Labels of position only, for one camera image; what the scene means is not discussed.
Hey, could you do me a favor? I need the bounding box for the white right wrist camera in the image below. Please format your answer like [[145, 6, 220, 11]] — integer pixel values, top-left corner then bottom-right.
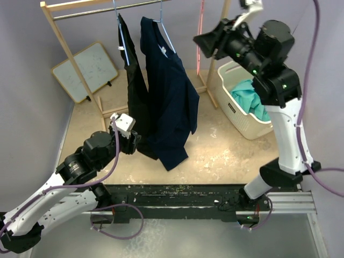
[[232, 0, 263, 30]]

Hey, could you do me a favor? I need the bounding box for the aluminium frame rail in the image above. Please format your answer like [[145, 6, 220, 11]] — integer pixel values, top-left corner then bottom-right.
[[18, 188, 331, 258]]

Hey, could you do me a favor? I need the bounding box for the wooden clothes rack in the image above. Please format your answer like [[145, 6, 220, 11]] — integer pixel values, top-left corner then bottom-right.
[[41, 1, 232, 129]]

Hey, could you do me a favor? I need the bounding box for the light blue hanger left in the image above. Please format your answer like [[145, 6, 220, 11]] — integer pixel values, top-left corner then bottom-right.
[[112, 0, 130, 66]]

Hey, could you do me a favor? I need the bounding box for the teal t shirt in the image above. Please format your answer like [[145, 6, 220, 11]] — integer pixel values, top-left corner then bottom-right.
[[230, 80, 270, 122]]

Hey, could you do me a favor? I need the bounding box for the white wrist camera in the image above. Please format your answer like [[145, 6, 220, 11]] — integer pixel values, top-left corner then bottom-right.
[[110, 112, 135, 139], [232, 0, 263, 30]]

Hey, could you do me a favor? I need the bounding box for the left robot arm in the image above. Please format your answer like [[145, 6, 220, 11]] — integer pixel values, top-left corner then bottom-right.
[[1, 123, 141, 254]]

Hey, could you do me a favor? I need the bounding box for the pink wire hanger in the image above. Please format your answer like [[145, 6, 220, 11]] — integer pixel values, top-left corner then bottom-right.
[[196, 0, 206, 75]]

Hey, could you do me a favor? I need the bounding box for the small whiteboard yellow frame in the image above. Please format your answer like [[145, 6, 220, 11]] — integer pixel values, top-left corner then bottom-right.
[[51, 42, 118, 103]]

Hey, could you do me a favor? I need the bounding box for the black hanging garment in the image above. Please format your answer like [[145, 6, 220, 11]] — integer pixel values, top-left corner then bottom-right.
[[118, 15, 158, 160]]

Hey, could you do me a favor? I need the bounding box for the navy blue t shirt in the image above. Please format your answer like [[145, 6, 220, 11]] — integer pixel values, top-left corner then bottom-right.
[[140, 17, 199, 171]]

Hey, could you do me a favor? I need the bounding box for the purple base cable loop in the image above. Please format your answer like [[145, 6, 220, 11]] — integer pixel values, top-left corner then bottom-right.
[[90, 203, 145, 240]]

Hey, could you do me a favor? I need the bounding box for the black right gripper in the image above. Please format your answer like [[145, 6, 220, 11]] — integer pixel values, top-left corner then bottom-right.
[[195, 14, 267, 76]]

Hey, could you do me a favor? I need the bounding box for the light blue hanger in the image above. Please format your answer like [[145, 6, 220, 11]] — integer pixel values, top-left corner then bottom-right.
[[154, 0, 176, 53], [112, 0, 130, 66]]

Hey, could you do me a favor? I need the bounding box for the light blue hanger right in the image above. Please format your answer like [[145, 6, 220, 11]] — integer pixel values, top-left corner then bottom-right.
[[154, 0, 176, 53]]

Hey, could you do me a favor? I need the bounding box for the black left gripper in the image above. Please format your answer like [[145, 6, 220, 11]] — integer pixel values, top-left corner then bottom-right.
[[97, 120, 141, 170]]

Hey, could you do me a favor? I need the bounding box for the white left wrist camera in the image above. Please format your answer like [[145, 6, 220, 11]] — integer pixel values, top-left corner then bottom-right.
[[110, 112, 135, 139]]

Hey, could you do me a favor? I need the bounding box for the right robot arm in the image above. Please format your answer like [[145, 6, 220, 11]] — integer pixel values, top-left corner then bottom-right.
[[193, 18, 321, 210]]

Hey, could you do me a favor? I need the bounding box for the cream perforated laundry basket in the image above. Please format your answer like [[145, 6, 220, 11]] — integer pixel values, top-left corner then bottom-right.
[[216, 61, 273, 140]]

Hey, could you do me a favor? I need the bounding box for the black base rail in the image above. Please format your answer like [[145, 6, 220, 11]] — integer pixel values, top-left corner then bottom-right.
[[53, 184, 299, 224]]

